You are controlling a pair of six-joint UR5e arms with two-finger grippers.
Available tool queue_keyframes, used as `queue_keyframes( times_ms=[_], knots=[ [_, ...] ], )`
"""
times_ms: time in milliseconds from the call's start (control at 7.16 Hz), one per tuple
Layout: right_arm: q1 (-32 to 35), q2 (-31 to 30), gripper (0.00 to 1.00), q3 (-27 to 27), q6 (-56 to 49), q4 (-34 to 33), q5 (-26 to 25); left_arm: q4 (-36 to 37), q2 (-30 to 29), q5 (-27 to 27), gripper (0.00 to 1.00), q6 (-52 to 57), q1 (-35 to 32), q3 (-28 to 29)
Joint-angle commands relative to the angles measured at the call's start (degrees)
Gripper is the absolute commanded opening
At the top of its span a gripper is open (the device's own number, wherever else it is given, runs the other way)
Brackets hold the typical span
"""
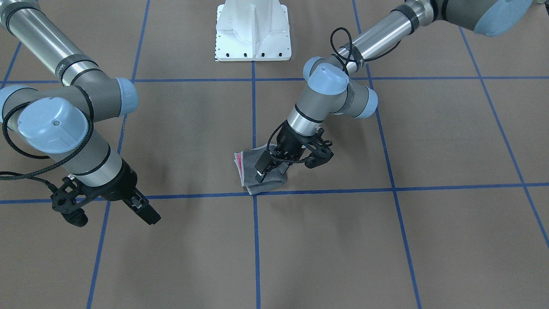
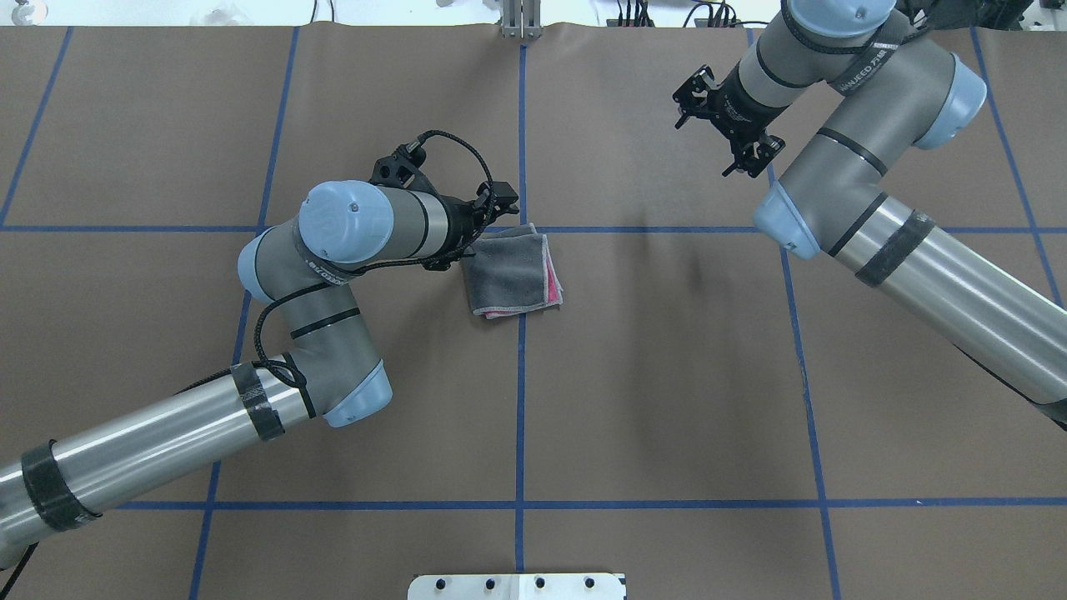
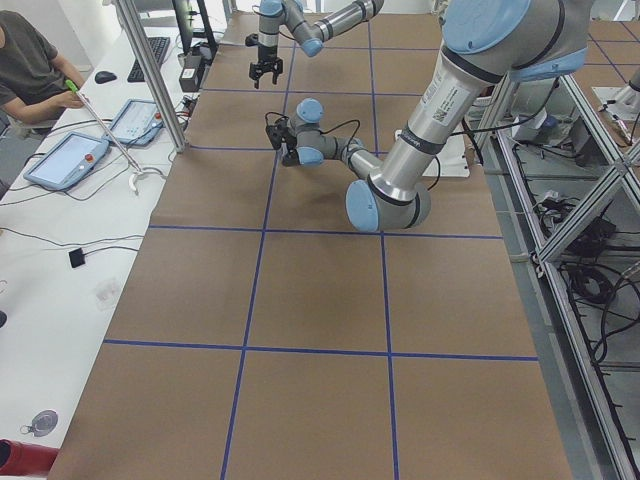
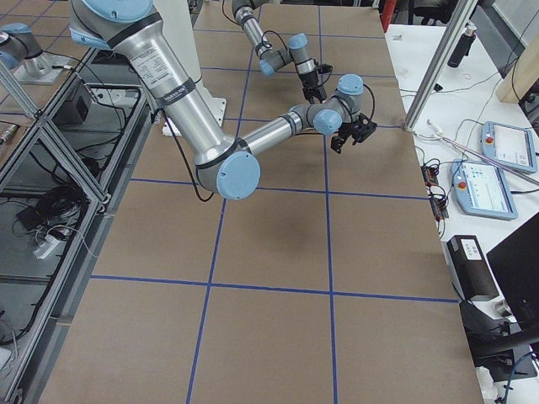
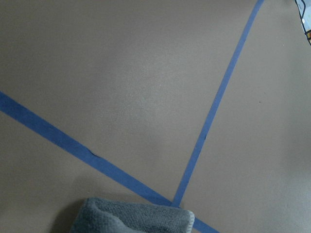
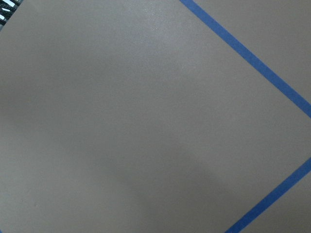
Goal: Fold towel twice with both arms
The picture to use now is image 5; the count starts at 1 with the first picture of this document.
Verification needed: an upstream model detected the pink and grey towel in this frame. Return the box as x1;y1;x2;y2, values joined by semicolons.
70;198;195;233

